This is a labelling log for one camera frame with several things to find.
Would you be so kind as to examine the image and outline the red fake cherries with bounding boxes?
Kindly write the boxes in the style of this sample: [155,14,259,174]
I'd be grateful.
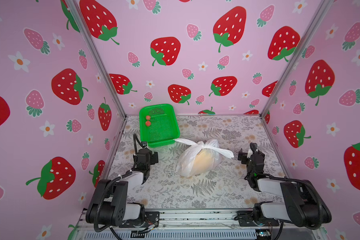
[145,116,152,127]

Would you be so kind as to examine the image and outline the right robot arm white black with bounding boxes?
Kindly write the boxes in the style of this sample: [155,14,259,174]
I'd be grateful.
[234,143,332,230]

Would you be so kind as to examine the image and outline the green plastic basket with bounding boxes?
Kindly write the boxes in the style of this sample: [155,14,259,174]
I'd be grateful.
[139,104,180,148]

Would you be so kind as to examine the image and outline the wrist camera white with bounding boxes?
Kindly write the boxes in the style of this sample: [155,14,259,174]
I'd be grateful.
[141,141,148,148]
[247,149,253,159]

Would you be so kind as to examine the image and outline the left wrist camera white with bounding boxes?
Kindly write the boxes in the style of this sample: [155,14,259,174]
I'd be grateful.
[141,141,148,148]

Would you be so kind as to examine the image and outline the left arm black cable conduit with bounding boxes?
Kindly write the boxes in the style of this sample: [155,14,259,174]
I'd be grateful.
[93,133,146,233]

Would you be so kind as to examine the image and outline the aluminium front rail frame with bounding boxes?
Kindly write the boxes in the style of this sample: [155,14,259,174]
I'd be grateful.
[70,209,330,240]

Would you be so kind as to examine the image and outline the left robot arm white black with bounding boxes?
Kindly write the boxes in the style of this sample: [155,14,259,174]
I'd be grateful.
[86,148,159,232]

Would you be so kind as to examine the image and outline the white lemon print plastic bag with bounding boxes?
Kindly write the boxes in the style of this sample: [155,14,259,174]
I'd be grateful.
[175,138,234,178]

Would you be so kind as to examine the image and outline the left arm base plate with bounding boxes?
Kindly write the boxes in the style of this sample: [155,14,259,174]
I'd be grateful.
[119,211,160,228]

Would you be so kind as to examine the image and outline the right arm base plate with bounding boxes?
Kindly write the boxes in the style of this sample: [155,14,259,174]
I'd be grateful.
[234,207,280,227]

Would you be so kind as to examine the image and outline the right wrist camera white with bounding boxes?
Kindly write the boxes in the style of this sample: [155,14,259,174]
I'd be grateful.
[247,149,253,159]

